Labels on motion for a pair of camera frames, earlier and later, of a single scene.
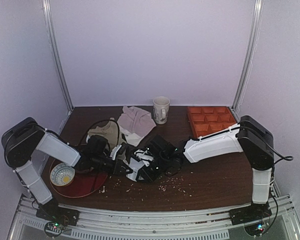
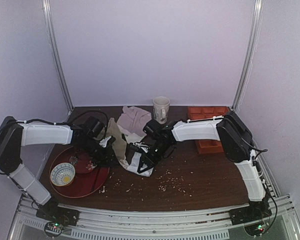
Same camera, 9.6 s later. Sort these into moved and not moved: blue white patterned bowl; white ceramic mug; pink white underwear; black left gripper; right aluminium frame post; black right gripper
Moved: black left gripper; black right gripper
Not moved: blue white patterned bowl; right aluminium frame post; white ceramic mug; pink white underwear
